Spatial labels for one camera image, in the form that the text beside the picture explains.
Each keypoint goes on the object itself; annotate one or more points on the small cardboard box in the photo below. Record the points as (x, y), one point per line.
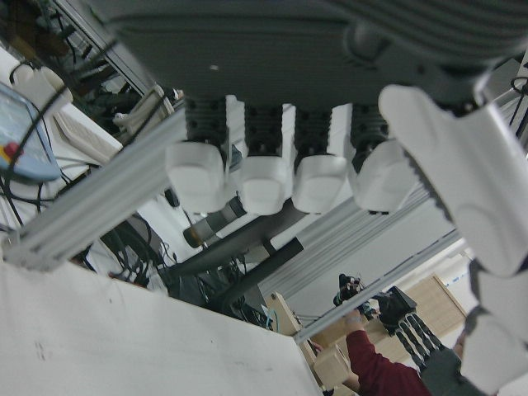
(332, 365)

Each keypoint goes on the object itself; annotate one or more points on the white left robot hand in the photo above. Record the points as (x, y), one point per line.
(288, 62)

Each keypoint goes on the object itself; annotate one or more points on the robot teach pendant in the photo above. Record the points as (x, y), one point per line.
(20, 136)

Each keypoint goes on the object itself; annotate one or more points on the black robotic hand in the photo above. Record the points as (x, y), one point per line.
(402, 313)

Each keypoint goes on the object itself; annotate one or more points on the wooden box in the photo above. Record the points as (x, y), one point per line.
(282, 313)

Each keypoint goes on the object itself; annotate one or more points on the grey metal cylinder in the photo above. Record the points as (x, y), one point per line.
(214, 224)

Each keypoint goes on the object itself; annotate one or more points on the gloved person hand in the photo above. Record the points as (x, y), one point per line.
(348, 288)

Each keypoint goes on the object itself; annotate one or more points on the red sleeved person forearm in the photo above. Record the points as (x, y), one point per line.
(383, 371)

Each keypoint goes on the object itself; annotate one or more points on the white keyboard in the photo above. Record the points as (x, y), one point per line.
(84, 136)

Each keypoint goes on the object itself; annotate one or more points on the aluminium frame profile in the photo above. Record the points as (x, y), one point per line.
(95, 202)

